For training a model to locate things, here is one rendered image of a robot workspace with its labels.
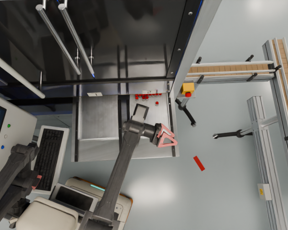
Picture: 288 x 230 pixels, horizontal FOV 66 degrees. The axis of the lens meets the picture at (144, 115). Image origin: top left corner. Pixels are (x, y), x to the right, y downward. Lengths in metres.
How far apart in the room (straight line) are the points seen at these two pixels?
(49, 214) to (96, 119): 0.70
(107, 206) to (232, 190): 1.91
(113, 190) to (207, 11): 0.65
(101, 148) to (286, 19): 2.81
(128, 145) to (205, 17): 0.51
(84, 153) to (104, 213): 0.82
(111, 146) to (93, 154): 0.13
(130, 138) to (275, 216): 1.50
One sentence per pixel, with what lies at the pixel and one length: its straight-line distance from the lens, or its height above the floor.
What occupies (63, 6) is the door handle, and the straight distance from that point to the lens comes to 0.70.
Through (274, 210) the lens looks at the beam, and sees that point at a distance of 2.07.
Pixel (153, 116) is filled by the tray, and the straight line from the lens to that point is 1.51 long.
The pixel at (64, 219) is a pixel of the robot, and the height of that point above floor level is 1.34.
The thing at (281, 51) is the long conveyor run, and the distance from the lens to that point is 1.93.
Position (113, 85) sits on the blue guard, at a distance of 1.29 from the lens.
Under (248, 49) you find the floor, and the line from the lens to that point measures 3.03.
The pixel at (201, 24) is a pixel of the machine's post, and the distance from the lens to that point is 0.87.
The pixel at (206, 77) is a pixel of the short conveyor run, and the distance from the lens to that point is 1.61.
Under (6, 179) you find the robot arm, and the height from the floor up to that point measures 1.47.
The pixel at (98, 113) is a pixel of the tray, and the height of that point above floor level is 0.88.
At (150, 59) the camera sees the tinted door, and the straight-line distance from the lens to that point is 1.06.
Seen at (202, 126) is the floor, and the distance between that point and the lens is 2.48.
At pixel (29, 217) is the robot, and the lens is 1.07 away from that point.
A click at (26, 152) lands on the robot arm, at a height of 1.38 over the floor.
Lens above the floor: 2.34
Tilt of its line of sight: 75 degrees down
